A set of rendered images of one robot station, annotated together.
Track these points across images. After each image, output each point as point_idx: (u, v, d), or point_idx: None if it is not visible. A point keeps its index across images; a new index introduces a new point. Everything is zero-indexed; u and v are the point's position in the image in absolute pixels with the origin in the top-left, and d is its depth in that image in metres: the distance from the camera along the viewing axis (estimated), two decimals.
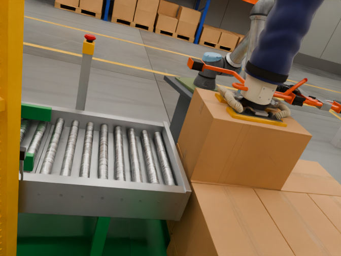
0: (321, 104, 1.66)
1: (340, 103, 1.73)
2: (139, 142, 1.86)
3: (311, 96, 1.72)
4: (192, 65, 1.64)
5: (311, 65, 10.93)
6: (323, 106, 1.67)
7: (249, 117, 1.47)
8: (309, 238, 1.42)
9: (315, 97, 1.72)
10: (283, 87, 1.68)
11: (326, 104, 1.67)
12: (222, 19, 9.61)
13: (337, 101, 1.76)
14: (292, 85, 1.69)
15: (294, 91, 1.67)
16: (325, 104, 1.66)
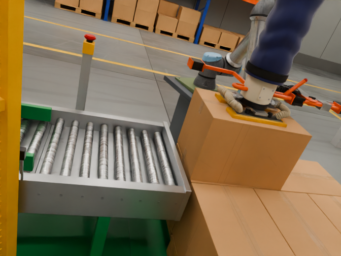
0: (321, 104, 1.66)
1: (340, 103, 1.73)
2: (139, 142, 1.86)
3: (311, 97, 1.72)
4: (192, 65, 1.64)
5: (311, 65, 10.93)
6: (323, 106, 1.67)
7: (249, 117, 1.47)
8: (309, 238, 1.42)
9: (314, 97, 1.72)
10: (283, 87, 1.68)
11: (326, 105, 1.67)
12: (222, 19, 9.61)
13: (337, 101, 1.76)
14: (292, 86, 1.69)
15: (294, 91, 1.67)
16: (325, 104, 1.66)
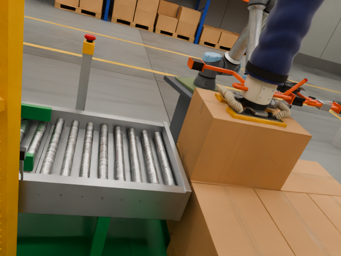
0: (321, 104, 1.66)
1: (340, 103, 1.73)
2: (139, 142, 1.86)
3: (311, 97, 1.72)
4: (192, 65, 1.64)
5: (311, 65, 10.93)
6: (323, 106, 1.67)
7: (249, 117, 1.47)
8: (309, 238, 1.42)
9: (314, 97, 1.72)
10: (286, 86, 1.74)
11: (326, 105, 1.67)
12: (222, 19, 9.61)
13: (337, 101, 1.76)
14: (295, 83, 1.75)
15: (297, 88, 1.73)
16: (325, 104, 1.66)
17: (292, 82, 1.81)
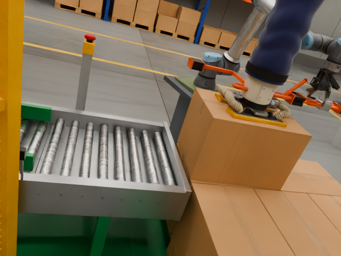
0: (321, 104, 1.66)
1: (340, 103, 1.73)
2: (139, 142, 1.86)
3: (311, 97, 1.72)
4: (192, 65, 1.64)
5: (311, 65, 10.93)
6: (323, 106, 1.67)
7: (249, 117, 1.47)
8: (309, 238, 1.42)
9: (314, 97, 1.72)
10: (316, 89, 1.61)
11: (326, 105, 1.67)
12: (222, 19, 9.61)
13: (337, 101, 1.76)
14: (328, 90, 1.60)
15: (323, 96, 1.63)
16: (325, 104, 1.66)
17: (334, 81, 1.61)
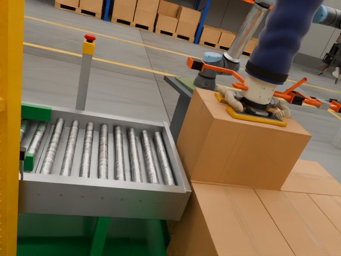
0: (320, 103, 1.67)
1: (338, 102, 1.74)
2: (139, 142, 1.86)
3: (312, 97, 1.71)
4: (192, 65, 1.64)
5: (311, 65, 10.93)
6: (322, 105, 1.68)
7: (250, 117, 1.47)
8: (309, 238, 1.42)
9: (315, 97, 1.71)
10: (329, 65, 1.55)
11: (325, 104, 1.67)
12: (222, 19, 9.61)
13: (333, 99, 1.78)
14: None
15: (336, 72, 1.56)
16: (324, 103, 1.67)
17: None
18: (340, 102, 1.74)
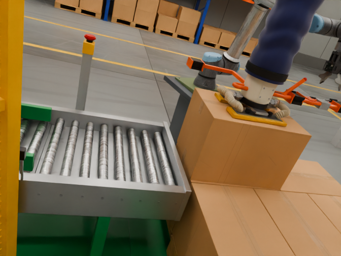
0: (320, 103, 1.67)
1: (338, 102, 1.74)
2: (139, 142, 1.86)
3: (312, 97, 1.71)
4: (192, 65, 1.64)
5: (311, 65, 10.93)
6: (322, 105, 1.68)
7: (250, 117, 1.47)
8: (309, 238, 1.42)
9: (315, 97, 1.71)
10: (331, 72, 1.56)
11: (325, 104, 1.67)
12: (222, 19, 9.61)
13: (333, 99, 1.78)
14: None
15: (338, 79, 1.57)
16: (324, 103, 1.67)
17: None
18: (340, 102, 1.74)
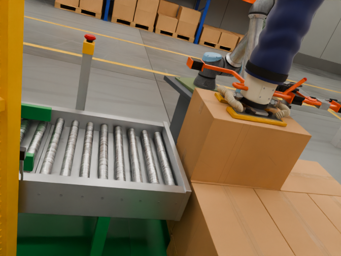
0: (320, 103, 1.67)
1: (338, 102, 1.74)
2: (139, 142, 1.86)
3: (312, 97, 1.71)
4: (192, 65, 1.64)
5: (311, 65, 10.93)
6: (322, 105, 1.68)
7: (250, 117, 1.47)
8: (309, 238, 1.42)
9: (315, 97, 1.71)
10: (282, 86, 1.68)
11: (325, 104, 1.67)
12: (222, 19, 9.61)
13: (333, 99, 1.78)
14: (291, 83, 1.70)
15: None
16: (324, 103, 1.67)
17: None
18: (340, 102, 1.74)
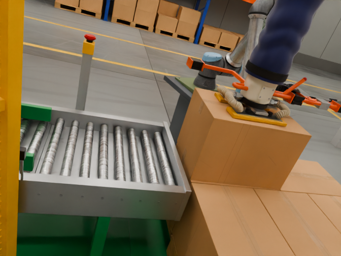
0: (320, 103, 1.67)
1: (338, 102, 1.74)
2: (139, 142, 1.86)
3: (311, 97, 1.71)
4: (192, 65, 1.64)
5: (311, 65, 10.93)
6: (321, 105, 1.68)
7: (250, 117, 1.47)
8: (309, 238, 1.42)
9: (315, 97, 1.72)
10: (282, 86, 1.68)
11: (325, 104, 1.68)
12: (222, 19, 9.61)
13: (332, 98, 1.79)
14: (291, 84, 1.69)
15: (293, 90, 1.67)
16: (324, 103, 1.67)
17: None
18: (340, 102, 1.75)
